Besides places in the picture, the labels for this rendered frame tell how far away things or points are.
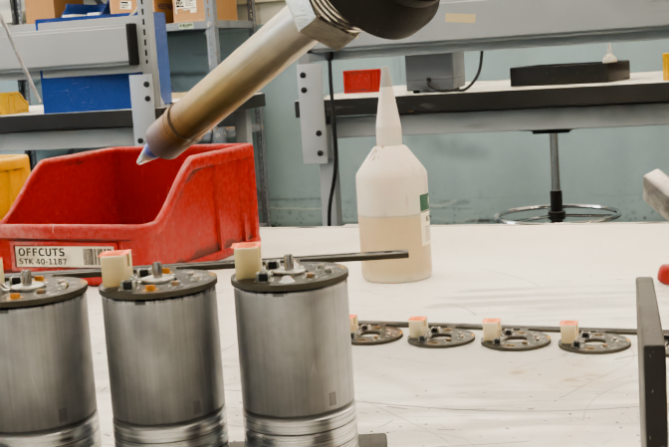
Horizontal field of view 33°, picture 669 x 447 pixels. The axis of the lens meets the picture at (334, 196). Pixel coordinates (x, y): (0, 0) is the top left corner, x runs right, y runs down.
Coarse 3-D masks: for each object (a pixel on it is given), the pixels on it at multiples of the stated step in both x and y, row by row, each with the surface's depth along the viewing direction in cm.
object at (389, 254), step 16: (304, 256) 26; (320, 256) 26; (336, 256) 25; (352, 256) 25; (368, 256) 25; (384, 256) 25; (400, 256) 25; (32, 272) 26; (48, 272) 26; (64, 272) 26; (80, 272) 26; (96, 272) 25
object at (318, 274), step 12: (276, 264) 24; (300, 264) 25; (312, 264) 25; (324, 264) 25; (336, 264) 24; (264, 276) 23; (300, 276) 23; (312, 276) 23; (324, 276) 23; (336, 276) 23; (240, 288) 23; (252, 288) 23; (264, 288) 23; (276, 288) 23; (288, 288) 23; (300, 288) 23; (312, 288) 23
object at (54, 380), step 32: (32, 288) 24; (0, 320) 23; (32, 320) 23; (64, 320) 23; (0, 352) 23; (32, 352) 23; (64, 352) 23; (0, 384) 23; (32, 384) 23; (64, 384) 23; (0, 416) 23; (32, 416) 23; (64, 416) 23; (96, 416) 24
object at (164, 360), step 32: (128, 320) 23; (160, 320) 23; (192, 320) 23; (128, 352) 23; (160, 352) 23; (192, 352) 23; (128, 384) 23; (160, 384) 23; (192, 384) 23; (128, 416) 23; (160, 416) 23; (192, 416) 23; (224, 416) 24
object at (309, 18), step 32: (288, 0) 18; (320, 0) 17; (256, 32) 19; (288, 32) 18; (320, 32) 18; (352, 32) 18; (224, 64) 20; (256, 64) 19; (288, 64) 19; (192, 96) 20; (224, 96) 20; (160, 128) 21; (192, 128) 21
